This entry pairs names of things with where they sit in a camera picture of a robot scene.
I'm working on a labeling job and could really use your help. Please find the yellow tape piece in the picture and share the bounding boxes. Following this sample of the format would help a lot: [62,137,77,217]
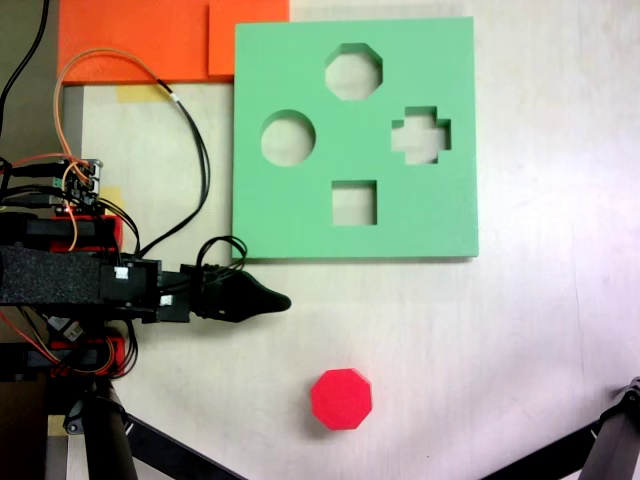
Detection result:
[116,83,162,105]
[101,186,125,214]

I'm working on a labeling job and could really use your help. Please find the black power cable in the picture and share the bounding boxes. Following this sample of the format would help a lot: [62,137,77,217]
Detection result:
[0,0,51,139]

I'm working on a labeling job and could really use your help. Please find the red octagonal pillar block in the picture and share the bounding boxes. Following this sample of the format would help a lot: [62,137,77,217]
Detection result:
[309,368,375,430]

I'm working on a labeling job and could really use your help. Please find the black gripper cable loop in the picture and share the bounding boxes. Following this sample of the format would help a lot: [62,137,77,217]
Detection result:
[196,235,249,281]

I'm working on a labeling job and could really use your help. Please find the grey cable connector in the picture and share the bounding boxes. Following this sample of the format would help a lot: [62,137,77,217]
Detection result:
[48,315,85,344]

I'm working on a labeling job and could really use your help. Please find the green shape sorter board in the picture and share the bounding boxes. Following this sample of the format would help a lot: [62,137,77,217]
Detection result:
[230,16,480,262]

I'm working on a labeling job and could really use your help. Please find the thin black wire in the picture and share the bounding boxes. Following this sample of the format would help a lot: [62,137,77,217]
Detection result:
[157,79,212,257]

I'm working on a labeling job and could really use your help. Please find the thin orange wire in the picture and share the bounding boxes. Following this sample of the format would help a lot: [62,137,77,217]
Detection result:
[53,47,162,169]

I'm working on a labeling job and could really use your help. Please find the black tripod leg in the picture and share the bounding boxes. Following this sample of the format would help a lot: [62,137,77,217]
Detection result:
[62,384,139,480]
[579,377,640,480]

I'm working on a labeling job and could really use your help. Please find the black tripod strut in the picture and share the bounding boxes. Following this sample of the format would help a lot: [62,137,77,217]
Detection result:
[479,422,601,480]
[122,412,249,480]

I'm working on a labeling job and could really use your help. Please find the small circuit board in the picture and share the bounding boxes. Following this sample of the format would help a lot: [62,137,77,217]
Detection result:
[52,158,105,215]

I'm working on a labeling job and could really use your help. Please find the orange flat block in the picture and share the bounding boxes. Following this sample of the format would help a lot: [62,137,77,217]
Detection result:
[57,0,290,85]

